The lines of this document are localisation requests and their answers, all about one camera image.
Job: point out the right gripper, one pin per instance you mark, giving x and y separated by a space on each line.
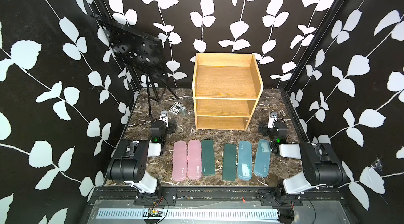
265 131

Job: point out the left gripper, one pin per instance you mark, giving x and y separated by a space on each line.
170 127

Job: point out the light blue ribbed pencil case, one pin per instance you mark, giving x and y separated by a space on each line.
262 160

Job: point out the light blue case with label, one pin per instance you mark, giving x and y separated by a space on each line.
244 165

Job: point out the dark green pencil case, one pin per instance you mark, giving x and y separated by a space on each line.
208 158
229 162

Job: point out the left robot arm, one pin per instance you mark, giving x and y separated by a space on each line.
128 163

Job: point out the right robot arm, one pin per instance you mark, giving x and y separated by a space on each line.
320 164

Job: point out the right pink pencil case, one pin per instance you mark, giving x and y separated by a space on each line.
194 167

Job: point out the pink pencil case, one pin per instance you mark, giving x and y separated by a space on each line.
179 172
194 167

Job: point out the left pink pencil case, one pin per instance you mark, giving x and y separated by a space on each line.
179 172

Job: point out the wooden three-tier shelf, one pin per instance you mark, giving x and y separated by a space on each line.
226 90

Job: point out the stack of poker chips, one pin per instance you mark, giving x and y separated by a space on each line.
183 110

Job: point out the black perforated music stand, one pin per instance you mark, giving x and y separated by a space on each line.
142 55

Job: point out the small circuit board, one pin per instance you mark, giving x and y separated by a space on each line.
153 213

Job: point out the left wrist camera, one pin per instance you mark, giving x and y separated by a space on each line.
164 116

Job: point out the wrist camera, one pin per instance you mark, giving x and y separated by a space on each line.
273 118
164 116

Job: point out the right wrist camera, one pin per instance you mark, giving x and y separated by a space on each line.
273 118

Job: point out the white perforated cable duct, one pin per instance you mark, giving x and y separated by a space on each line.
194 214

